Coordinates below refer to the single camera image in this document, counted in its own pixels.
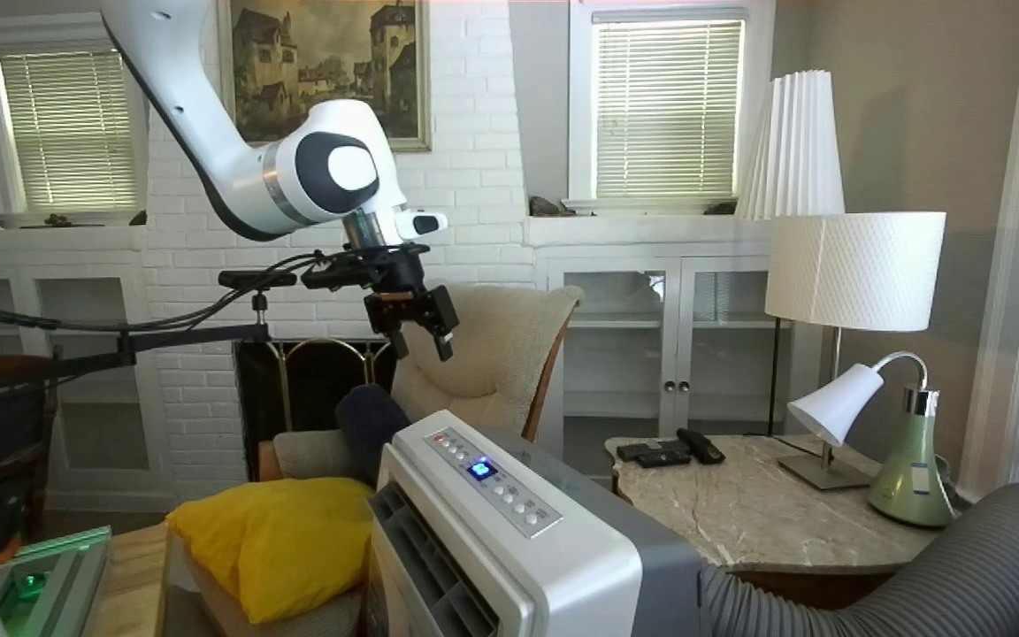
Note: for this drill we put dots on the green lit device box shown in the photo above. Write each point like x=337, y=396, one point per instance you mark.
x=44, y=586

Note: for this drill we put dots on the small window with blinds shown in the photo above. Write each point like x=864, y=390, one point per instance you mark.
x=68, y=130
x=671, y=111

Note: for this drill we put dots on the marble top side table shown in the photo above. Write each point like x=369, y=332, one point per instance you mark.
x=743, y=506

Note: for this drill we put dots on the black remote control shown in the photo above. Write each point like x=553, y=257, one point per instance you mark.
x=656, y=453
x=701, y=447

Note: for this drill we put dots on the dark sill ornament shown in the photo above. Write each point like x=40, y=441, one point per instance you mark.
x=549, y=207
x=719, y=207

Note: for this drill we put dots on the green desk lamp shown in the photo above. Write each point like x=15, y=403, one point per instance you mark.
x=911, y=472

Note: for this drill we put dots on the white glass door cabinet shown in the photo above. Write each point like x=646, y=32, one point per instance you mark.
x=674, y=355

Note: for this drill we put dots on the white built-in open shelf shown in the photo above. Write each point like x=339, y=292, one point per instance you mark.
x=61, y=243

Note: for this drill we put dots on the black fireplace screen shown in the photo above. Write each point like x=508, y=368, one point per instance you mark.
x=298, y=390

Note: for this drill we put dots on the pleated shade floor lamp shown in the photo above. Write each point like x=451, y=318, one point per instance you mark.
x=798, y=154

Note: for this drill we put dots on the framed landscape painting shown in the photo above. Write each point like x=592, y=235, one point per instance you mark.
x=320, y=53

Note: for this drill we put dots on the white portable air cooler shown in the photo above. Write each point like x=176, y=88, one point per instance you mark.
x=555, y=567

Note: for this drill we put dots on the drum shade table lamp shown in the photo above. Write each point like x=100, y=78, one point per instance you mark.
x=850, y=271

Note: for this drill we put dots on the beige upholstered armchair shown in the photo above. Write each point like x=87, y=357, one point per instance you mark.
x=496, y=355

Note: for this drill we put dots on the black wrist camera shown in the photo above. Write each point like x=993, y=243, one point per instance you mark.
x=337, y=271

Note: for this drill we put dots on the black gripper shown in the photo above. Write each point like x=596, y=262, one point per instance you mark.
x=409, y=305

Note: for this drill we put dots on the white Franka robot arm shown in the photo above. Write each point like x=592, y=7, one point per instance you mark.
x=176, y=84

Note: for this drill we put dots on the black camera on mount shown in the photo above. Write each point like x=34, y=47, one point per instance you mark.
x=253, y=282

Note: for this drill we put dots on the yellow-orange cushion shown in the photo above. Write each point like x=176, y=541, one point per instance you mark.
x=273, y=541

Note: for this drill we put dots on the black boom pole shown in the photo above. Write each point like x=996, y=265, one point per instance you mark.
x=176, y=341

